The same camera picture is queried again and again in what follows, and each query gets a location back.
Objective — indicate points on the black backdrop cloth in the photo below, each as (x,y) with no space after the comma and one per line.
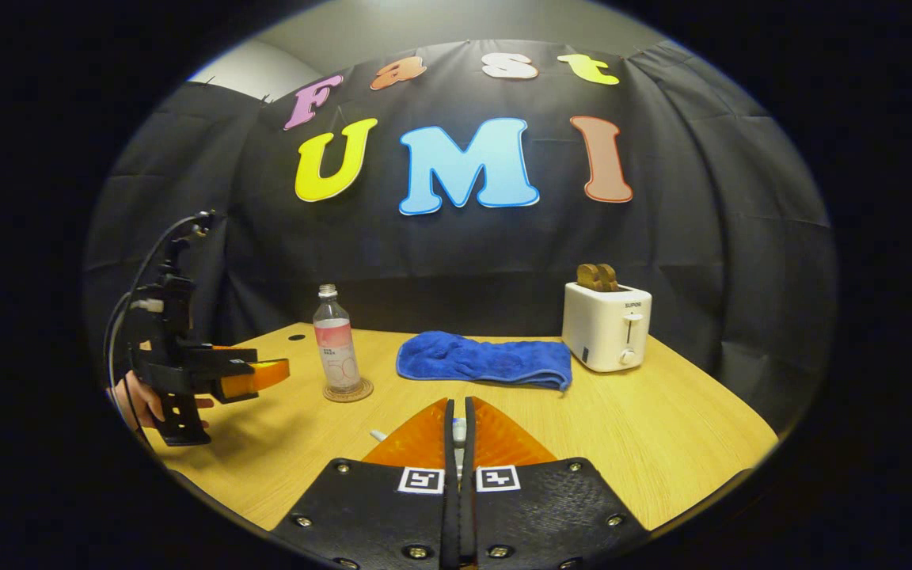
(701,237)

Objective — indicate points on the blue towel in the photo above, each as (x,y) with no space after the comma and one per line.
(488,360)

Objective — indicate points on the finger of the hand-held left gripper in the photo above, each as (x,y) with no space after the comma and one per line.
(234,348)
(254,378)

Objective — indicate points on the round woven coaster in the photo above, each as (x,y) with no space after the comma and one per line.
(361,393)

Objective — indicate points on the white toaster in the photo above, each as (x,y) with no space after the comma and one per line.
(598,332)

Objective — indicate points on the brown toast slice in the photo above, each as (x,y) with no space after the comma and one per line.
(587,277)
(609,277)

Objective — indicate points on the clear pink-label water bottle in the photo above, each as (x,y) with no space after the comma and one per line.
(336,348)

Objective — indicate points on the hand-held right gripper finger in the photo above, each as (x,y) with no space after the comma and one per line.
(469,514)
(451,514)

